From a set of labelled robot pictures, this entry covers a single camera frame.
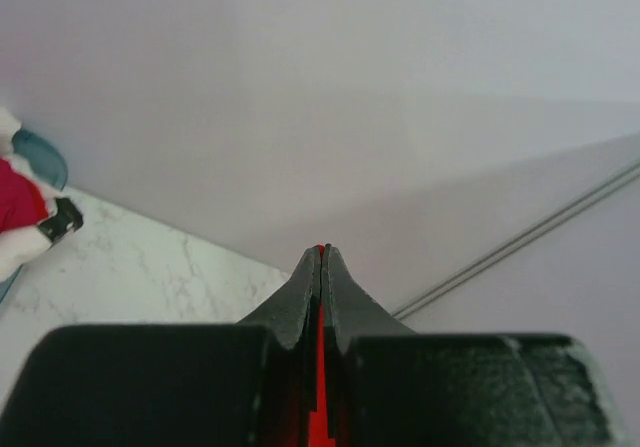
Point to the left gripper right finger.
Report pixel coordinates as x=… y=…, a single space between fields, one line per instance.
x=349 y=311

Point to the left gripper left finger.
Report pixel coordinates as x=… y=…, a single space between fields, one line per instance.
x=287 y=312

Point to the red t shirt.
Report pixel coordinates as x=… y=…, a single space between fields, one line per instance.
x=318 y=428

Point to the teal plastic laundry basket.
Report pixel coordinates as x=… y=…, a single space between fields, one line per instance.
x=38 y=160

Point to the magenta shirt in basket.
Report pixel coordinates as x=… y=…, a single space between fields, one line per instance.
x=22 y=203

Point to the white and black garment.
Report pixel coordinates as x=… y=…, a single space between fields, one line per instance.
x=23 y=245

